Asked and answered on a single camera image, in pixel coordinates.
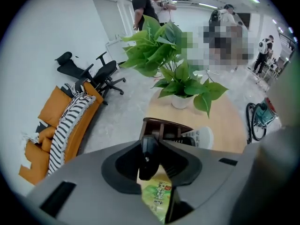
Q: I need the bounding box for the small orange cushion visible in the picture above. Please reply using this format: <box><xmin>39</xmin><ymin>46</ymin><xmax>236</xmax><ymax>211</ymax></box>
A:
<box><xmin>38</xmin><ymin>125</ymin><xmax>57</xmax><ymax>152</ymax></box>

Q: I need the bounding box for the green leafy potted plant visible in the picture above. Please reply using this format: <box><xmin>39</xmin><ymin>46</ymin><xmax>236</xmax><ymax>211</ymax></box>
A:
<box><xmin>120</xmin><ymin>15</ymin><xmax>229</xmax><ymax>119</ymax></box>

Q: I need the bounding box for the green drink bottle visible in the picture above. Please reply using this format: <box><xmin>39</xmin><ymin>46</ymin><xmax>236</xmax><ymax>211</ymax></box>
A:
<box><xmin>140</xmin><ymin>173</ymin><xmax>175</xmax><ymax>222</ymax></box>

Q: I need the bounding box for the black white striped blanket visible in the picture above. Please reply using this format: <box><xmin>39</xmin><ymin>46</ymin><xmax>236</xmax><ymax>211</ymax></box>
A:
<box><xmin>48</xmin><ymin>92</ymin><xmax>97</xmax><ymax>175</ymax></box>

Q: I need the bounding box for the black office chair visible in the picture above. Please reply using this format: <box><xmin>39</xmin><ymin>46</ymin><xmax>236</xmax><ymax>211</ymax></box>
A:
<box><xmin>54</xmin><ymin>51</ymin><xmax>127</xmax><ymax>105</ymax></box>

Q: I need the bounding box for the oval wooden coffee table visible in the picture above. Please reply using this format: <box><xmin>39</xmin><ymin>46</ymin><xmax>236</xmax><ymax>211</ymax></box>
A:
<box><xmin>145</xmin><ymin>88</ymin><xmax>247</xmax><ymax>154</ymax></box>

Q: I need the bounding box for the teal and orange vacuum cleaner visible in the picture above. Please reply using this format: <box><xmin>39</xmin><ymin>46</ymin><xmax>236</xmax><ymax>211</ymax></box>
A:
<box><xmin>245</xmin><ymin>97</ymin><xmax>278</xmax><ymax>145</ymax></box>

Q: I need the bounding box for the white spotted cloth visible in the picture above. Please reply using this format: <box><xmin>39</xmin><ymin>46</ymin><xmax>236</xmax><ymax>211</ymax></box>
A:
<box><xmin>22</xmin><ymin>131</ymin><xmax>40</xmax><ymax>147</ymax></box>

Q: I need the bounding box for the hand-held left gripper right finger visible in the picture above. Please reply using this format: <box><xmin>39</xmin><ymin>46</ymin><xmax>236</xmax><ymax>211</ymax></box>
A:
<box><xmin>159</xmin><ymin>139</ymin><xmax>244</xmax><ymax>225</ymax></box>

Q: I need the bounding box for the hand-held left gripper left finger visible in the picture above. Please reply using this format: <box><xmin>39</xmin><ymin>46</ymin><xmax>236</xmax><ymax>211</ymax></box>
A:
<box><xmin>25</xmin><ymin>139</ymin><xmax>165</xmax><ymax>225</ymax></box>

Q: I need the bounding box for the black white patterned cushion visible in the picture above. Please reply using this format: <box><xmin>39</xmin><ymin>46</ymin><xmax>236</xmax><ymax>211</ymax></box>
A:
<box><xmin>60</xmin><ymin>78</ymin><xmax>91</xmax><ymax>98</ymax></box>
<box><xmin>35</xmin><ymin>120</ymin><xmax>49</xmax><ymax>133</ymax></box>

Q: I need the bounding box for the white cabinet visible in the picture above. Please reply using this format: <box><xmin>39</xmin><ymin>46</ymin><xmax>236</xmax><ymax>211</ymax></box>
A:
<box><xmin>105</xmin><ymin>33</ymin><xmax>136</xmax><ymax>64</ymax></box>

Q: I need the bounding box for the brown wooden organizer box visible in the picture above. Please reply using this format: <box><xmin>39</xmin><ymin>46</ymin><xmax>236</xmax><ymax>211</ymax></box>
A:
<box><xmin>141</xmin><ymin>117</ymin><xmax>196</xmax><ymax>147</ymax></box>

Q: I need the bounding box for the large orange cushion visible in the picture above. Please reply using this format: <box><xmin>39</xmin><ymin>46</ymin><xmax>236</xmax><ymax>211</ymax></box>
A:
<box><xmin>37</xmin><ymin>85</ymin><xmax>72</xmax><ymax>128</ymax></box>

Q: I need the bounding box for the white remote control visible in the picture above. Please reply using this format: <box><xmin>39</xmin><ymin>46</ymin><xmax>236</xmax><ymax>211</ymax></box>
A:
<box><xmin>181</xmin><ymin>126</ymin><xmax>214</xmax><ymax>150</ymax></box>

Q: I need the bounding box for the orange sofa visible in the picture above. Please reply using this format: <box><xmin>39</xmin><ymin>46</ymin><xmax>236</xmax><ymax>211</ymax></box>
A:
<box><xmin>18</xmin><ymin>81</ymin><xmax>104</xmax><ymax>185</ymax></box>

